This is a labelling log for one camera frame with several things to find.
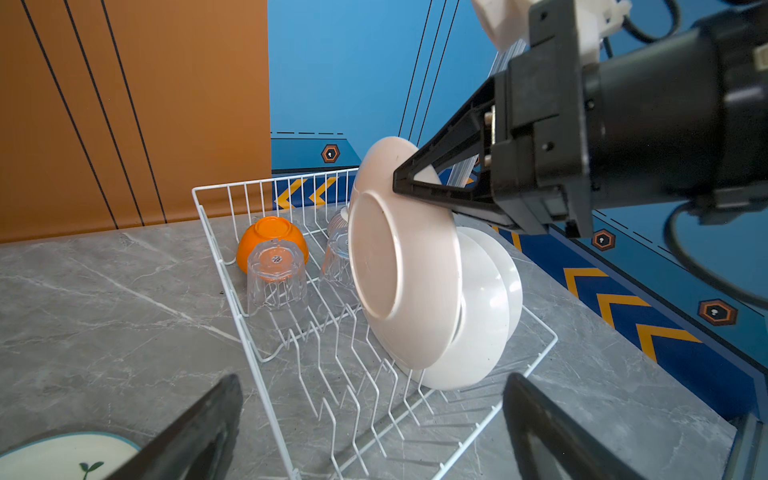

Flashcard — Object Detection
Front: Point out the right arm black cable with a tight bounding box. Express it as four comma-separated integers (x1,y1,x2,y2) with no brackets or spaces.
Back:
602,0,768,310

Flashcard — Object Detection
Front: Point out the orange bowl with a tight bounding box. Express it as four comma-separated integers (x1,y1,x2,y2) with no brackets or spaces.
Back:
236,216,310,273

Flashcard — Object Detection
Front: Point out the watermelon pattern plate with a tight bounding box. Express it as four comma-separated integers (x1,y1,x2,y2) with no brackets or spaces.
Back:
1,432,140,479

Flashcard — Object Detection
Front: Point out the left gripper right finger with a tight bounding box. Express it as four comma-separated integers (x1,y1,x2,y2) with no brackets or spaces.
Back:
502,372,641,479

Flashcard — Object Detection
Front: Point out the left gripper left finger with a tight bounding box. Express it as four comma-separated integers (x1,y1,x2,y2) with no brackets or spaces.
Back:
110,374,243,479

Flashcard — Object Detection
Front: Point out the white wire dish rack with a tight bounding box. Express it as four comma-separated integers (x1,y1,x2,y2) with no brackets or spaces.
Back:
192,168,558,479

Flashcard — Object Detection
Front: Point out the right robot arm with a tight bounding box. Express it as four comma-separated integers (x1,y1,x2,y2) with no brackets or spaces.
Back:
392,1,767,238

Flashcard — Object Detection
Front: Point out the clear glass cup right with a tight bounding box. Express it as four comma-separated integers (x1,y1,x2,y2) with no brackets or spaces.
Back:
322,229,354,291

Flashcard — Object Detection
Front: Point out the clear glass cup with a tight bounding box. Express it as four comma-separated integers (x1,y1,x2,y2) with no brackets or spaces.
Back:
322,229,354,291
247,239,308,316

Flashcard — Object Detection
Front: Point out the clear glass cup left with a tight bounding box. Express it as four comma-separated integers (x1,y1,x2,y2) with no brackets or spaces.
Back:
247,239,308,316

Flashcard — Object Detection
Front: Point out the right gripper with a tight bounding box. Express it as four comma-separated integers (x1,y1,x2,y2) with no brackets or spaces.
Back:
392,1,738,237

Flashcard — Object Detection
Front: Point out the white small bowl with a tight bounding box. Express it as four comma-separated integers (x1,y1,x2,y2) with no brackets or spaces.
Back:
327,206,349,239

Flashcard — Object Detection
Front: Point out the pinkish white plate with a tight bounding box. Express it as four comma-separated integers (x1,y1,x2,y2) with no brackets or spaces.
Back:
348,136,462,370

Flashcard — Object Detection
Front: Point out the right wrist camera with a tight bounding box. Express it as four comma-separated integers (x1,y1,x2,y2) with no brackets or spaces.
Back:
471,0,632,64

